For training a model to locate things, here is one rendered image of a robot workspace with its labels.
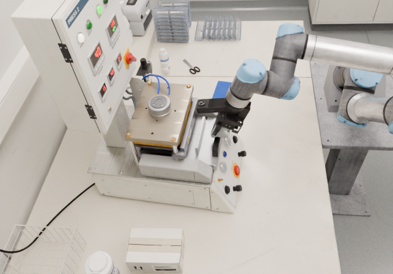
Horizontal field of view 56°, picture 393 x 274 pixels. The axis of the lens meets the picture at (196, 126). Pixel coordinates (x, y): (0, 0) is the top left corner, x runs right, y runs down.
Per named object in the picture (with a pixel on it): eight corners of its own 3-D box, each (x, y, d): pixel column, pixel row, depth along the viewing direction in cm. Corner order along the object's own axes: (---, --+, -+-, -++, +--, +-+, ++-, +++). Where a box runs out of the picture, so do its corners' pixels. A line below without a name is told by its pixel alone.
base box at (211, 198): (101, 196, 148) (88, 172, 136) (129, 126, 172) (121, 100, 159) (234, 213, 139) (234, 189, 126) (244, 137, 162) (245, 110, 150)
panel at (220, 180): (234, 208, 140) (211, 182, 128) (243, 146, 159) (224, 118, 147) (239, 208, 139) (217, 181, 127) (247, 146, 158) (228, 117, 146)
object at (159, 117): (112, 151, 128) (102, 127, 119) (138, 90, 148) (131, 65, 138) (180, 159, 124) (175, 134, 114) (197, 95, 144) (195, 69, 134)
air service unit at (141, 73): (138, 103, 150) (130, 75, 139) (148, 79, 159) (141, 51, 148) (150, 103, 149) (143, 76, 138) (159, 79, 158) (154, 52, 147)
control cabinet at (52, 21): (88, 170, 135) (7, 16, 87) (117, 105, 156) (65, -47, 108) (131, 175, 132) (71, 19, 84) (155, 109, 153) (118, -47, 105)
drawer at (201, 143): (137, 162, 135) (133, 149, 130) (153, 118, 149) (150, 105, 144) (216, 171, 130) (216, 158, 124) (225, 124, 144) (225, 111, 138)
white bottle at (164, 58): (160, 70, 197) (155, 48, 186) (168, 67, 198) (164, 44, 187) (164, 75, 194) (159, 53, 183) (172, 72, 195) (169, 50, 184)
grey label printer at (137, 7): (106, 35, 215) (97, 9, 202) (117, 16, 227) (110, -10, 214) (145, 37, 210) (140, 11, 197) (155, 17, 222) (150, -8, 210)
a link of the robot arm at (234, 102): (228, 95, 111) (231, 78, 116) (223, 105, 114) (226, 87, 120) (251, 103, 112) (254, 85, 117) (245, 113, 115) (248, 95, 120)
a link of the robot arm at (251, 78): (271, 78, 104) (242, 72, 102) (256, 103, 112) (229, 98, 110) (268, 59, 108) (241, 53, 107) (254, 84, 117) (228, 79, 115)
